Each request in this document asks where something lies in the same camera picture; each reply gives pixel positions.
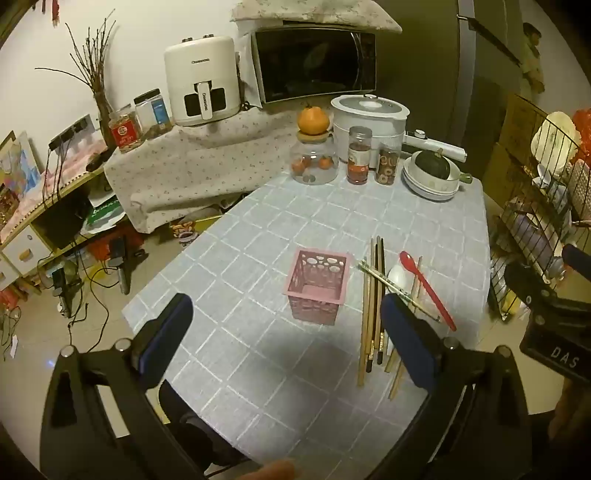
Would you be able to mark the large orange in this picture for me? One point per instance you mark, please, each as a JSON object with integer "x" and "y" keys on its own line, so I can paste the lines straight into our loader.
{"x": 314, "y": 120}

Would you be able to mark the white electric cooking pot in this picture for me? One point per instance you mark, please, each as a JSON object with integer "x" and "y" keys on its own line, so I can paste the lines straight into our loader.
{"x": 369, "y": 124}

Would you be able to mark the person's left hand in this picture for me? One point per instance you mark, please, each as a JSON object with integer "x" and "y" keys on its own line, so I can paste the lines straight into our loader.
{"x": 268, "y": 470}

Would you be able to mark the dark green squash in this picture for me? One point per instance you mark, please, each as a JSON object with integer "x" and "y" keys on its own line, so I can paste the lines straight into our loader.
{"x": 434, "y": 164}

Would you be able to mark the pink plastic utensil basket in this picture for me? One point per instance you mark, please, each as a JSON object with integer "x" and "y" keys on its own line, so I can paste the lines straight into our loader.
{"x": 318, "y": 288}

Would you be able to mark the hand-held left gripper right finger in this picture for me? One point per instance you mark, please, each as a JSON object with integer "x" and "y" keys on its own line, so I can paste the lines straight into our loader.
{"x": 408, "y": 344}

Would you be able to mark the stack of white bowls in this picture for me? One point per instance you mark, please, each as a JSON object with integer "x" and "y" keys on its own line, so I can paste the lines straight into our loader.
{"x": 429, "y": 187}

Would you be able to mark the black microwave oven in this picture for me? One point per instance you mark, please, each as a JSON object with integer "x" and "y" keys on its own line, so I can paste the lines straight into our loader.
{"x": 314, "y": 64}

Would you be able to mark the yellow cartoon box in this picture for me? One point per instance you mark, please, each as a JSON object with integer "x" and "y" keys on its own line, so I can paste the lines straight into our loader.
{"x": 189, "y": 228}

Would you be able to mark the cardboard box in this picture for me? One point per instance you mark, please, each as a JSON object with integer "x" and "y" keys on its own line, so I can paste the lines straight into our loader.
{"x": 501, "y": 175}
{"x": 521, "y": 122}

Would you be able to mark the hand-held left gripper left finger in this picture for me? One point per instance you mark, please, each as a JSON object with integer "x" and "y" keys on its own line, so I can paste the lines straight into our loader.
{"x": 166, "y": 341}

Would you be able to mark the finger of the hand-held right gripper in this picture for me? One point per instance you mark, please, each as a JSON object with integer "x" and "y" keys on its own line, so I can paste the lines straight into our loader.
{"x": 577, "y": 258}
{"x": 531, "y": 281}

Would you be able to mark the white cabinet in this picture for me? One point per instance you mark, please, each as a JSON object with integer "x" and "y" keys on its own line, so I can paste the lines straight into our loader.
{"x": 23, "y": 251}

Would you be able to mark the paper-wrapped chopsticks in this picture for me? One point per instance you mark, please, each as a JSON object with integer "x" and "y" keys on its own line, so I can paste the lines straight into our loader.
{"x": 383, "y": 279}

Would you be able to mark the white plastic spoon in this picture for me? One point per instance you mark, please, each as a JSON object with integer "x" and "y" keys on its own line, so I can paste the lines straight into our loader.
{"x": 397, "y": 279}

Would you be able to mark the floral cloth cover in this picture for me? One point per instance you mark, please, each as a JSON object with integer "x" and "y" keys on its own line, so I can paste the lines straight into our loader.
{"x": 318, "y": 11}

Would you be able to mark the jar of red spice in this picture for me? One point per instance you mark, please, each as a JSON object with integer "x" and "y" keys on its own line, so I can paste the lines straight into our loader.
{"x": 359, "y": 157}

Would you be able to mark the black device on floor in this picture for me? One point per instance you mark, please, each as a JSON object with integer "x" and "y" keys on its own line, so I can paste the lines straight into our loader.
{"x": 64, "y": 290}
{"x": 119, "y": 263}

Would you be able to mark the grey checked tablecloth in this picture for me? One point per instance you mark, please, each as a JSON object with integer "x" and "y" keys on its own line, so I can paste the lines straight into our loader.
{"x": 258, "y": 369}

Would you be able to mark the white plates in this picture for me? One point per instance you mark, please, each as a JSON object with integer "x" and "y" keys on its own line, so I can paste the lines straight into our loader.
{"x": 554, "y": 136}

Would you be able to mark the red plastic bag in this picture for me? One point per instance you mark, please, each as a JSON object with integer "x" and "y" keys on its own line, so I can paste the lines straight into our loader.
{"x": 582, "y": 134}

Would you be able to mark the black chopstick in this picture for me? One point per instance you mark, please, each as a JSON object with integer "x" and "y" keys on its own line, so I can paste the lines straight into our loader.
{"x": 381, "y": 277}
{"x": 375, "y": 295}

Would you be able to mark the colourful picture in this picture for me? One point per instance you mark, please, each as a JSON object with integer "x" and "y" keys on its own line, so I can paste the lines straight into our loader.
{"x": 18, "y": 168}

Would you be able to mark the dried branches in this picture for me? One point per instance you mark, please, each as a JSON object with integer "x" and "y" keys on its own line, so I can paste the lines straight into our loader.
{"x": 94, "y": 78}

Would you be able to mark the small orange fruit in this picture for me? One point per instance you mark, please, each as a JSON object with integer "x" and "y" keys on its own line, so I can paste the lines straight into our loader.
{"x": 298, "y": 165}
{"x": 325, "y": 162}

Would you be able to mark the grey refrigerator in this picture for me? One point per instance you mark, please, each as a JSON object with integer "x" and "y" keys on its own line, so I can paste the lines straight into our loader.
{"x": 466, "y": 69}

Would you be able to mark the clear jar with red label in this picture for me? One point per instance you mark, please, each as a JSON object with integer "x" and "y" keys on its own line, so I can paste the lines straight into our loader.
{"x": 122, "y": 131}

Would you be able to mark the white air fryer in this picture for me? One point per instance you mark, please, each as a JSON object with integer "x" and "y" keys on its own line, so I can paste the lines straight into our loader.
{"x": 201, "y": 78}

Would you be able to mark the red plastic spoon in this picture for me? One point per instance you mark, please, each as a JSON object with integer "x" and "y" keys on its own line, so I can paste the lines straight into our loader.
{"x": 427, "y": 290}

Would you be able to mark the floral tablecloth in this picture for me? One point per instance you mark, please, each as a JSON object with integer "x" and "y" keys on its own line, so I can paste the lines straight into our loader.
{"x": 207, "y": 161}

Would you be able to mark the jar of dried slices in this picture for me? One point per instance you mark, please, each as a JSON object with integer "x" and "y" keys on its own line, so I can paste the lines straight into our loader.
{"x": 388, "y": 164}

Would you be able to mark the clear jar with blue label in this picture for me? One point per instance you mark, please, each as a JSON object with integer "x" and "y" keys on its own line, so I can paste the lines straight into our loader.
{"x": 152, "y": 113}

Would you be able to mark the glass jar with cork lid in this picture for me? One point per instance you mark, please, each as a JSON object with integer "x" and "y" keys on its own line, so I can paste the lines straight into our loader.
{"x": 314, "y": 173}

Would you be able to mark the black power strip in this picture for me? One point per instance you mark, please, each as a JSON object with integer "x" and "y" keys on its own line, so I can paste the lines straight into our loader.
{"x": 74, "y": 131}

